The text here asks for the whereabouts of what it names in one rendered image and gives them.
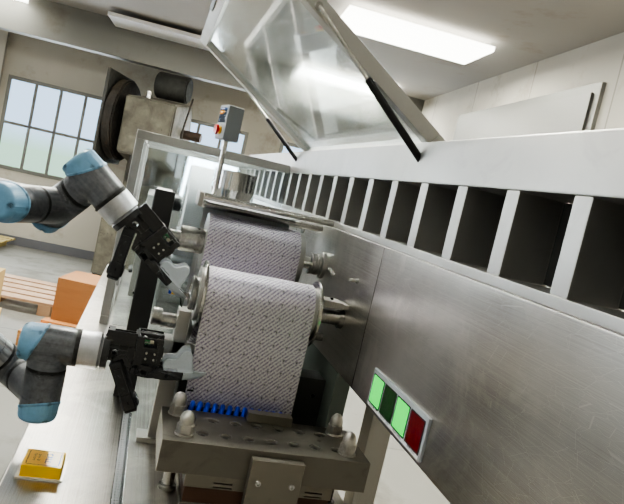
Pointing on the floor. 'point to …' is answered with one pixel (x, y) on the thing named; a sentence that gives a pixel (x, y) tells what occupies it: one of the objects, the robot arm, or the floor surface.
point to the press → (174, 113)
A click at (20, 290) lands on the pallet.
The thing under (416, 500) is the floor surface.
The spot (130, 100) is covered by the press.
